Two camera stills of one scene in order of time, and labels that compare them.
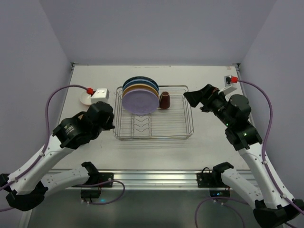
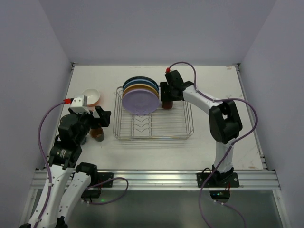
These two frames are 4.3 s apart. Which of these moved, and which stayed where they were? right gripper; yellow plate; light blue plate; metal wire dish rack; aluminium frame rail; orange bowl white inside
Moved: right gripper; orange bowl white inside
Stayed: yellow plate; metal wire dish rack; aluminium frame rail; light blue plate
